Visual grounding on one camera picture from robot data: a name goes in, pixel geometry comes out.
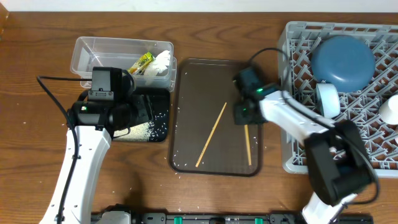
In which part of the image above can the light blue small bowl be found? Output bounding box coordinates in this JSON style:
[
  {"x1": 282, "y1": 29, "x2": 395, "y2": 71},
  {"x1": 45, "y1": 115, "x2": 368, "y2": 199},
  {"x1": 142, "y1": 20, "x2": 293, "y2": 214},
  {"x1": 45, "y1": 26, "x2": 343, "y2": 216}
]
[{"x1": 316, "y1": 83, "x2": 340, "y2": 118}]

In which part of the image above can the black rail with green clips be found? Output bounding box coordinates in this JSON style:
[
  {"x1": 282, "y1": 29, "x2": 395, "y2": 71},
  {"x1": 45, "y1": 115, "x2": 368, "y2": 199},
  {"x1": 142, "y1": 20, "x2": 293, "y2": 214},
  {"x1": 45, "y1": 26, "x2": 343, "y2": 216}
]
[{"x1": 93, "y1": 203, "x2": 374, "y2": 224}]

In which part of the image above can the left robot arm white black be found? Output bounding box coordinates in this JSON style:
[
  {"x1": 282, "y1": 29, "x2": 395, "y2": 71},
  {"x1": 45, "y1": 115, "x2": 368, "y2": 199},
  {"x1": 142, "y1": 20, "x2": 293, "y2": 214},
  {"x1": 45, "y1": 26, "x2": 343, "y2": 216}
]
[{"x1": 41, "y1": 67, "x2": 153, "y2": 223}]

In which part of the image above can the yellow green snack wrapper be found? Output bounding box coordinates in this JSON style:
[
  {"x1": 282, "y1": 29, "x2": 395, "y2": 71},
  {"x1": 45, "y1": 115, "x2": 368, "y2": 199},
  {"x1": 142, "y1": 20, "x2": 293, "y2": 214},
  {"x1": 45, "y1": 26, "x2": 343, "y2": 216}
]
[{"x1": 127, "y1": 52, "x2": 155, "y2": 75}]

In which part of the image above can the wooden chopstick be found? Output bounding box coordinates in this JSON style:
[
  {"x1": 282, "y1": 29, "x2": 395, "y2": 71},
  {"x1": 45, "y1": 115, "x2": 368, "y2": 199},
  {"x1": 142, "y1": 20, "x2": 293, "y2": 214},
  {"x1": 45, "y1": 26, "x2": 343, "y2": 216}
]
[
  {"x1": 195, "y1": 102, "x2": 228, "y2": 167},
  {"x1": 244, "y1": 124, "x2": 252, "y2": 166}
]

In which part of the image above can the pile of white rice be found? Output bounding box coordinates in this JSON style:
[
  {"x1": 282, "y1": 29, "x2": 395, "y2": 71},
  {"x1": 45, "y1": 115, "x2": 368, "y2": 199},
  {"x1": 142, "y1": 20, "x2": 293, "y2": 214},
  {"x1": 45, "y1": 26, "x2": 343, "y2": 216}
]
[{"x1": 114, "y1": 113, "x2": 169, "y2": 142}]

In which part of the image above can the crumpled white tissue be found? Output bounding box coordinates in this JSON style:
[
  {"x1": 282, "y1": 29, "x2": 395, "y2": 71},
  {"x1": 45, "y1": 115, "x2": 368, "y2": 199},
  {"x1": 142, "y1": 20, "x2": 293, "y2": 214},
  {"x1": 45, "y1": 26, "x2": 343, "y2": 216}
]
[{"x1": 144, "y1": 50, "x2": 170, "y2": 86}]

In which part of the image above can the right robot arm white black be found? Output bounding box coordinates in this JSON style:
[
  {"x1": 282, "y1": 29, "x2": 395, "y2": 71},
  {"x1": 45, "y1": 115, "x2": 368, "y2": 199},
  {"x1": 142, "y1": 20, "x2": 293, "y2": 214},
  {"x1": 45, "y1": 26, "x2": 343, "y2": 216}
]
[{"x1": 233, "y1": 67, "x2": 379, "y2": 223}]

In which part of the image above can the clear plastic waste bin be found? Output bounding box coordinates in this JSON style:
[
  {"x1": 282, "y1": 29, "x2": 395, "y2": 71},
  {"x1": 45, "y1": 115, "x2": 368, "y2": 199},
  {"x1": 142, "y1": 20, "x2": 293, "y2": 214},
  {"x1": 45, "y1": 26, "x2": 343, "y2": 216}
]
[{"x1": 70, "y1": 37, "x2": 177, "y2": 92}]

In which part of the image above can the brown serving tray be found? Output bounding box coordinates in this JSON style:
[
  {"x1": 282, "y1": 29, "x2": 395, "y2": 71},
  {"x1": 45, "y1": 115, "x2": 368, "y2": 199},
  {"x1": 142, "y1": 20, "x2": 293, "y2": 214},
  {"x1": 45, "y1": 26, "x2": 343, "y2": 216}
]
[{"x1": 169, "y1": 58, "x2": 262, "y2": 177}]

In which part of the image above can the black waste tray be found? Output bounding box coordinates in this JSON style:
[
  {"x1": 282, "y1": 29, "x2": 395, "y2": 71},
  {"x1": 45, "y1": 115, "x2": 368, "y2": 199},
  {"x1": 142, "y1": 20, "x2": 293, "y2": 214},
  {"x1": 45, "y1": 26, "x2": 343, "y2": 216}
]
[{"x1": 111, "y1": 86, "x2": 171, "y2": 143}]

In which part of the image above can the white cup pink inside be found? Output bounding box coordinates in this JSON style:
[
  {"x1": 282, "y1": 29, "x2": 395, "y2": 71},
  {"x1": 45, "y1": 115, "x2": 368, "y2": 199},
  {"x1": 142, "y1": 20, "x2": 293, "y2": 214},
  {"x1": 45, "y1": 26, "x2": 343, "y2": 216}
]
[{"x1": 379, "y1": 95, "x2": 398, "y2": 125}]

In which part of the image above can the dark blue plate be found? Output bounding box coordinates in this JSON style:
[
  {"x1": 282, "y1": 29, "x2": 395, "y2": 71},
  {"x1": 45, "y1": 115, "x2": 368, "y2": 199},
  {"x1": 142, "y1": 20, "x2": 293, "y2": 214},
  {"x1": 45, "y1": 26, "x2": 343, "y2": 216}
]
[{"x1": 310, "y1": 35, "x2": 376, "y2": 93}]

